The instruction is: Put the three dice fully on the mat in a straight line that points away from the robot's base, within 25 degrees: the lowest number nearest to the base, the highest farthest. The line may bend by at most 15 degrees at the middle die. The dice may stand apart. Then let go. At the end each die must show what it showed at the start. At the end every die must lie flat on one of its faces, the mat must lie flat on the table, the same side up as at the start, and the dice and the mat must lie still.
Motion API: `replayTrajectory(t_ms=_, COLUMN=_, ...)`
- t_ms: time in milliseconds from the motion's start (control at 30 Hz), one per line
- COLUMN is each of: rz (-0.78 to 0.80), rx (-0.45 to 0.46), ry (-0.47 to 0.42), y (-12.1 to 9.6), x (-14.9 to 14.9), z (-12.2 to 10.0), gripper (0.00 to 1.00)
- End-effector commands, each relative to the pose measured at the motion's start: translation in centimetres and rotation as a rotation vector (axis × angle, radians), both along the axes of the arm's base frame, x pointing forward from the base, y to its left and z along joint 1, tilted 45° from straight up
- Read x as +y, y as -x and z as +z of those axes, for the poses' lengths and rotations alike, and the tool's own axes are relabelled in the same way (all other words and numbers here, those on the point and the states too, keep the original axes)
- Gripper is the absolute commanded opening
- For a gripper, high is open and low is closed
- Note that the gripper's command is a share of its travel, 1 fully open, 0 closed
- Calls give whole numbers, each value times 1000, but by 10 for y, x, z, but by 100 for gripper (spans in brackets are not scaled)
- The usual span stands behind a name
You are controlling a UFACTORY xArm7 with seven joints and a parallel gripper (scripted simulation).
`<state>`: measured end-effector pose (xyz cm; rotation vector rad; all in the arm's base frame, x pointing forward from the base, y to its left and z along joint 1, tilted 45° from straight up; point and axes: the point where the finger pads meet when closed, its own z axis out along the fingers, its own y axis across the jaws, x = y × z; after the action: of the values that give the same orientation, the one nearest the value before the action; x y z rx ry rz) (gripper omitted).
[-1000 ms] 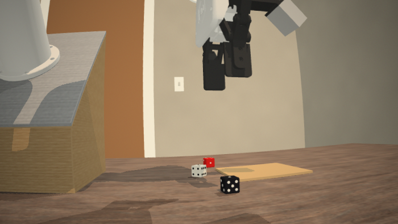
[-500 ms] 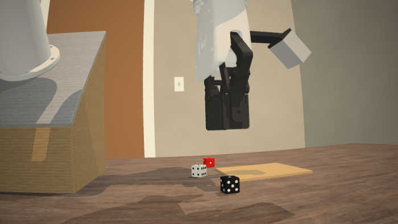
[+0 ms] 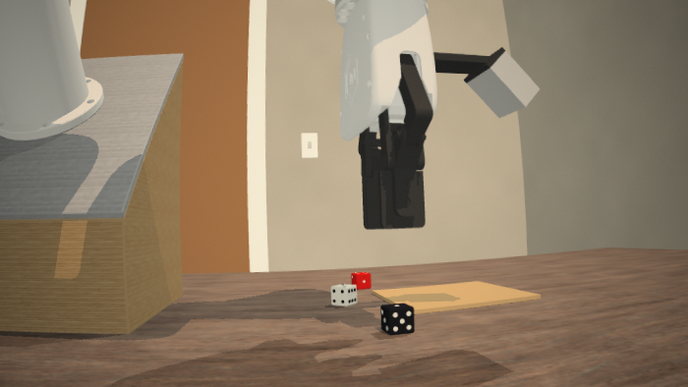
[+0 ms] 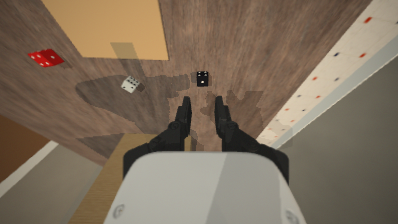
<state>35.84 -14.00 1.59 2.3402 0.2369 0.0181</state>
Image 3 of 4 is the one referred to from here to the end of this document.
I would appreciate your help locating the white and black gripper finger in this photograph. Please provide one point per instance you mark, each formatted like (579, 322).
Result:
(401, 189)
(371, 163)

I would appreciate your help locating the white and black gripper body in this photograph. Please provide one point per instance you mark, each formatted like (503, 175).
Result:
(375, 33)

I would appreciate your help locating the tan flat mat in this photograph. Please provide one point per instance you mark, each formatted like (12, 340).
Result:
(454, 296)

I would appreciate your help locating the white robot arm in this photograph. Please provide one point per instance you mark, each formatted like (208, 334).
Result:
(43, 90)

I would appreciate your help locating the red die with white pips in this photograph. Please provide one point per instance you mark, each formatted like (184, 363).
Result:
(362, 280)

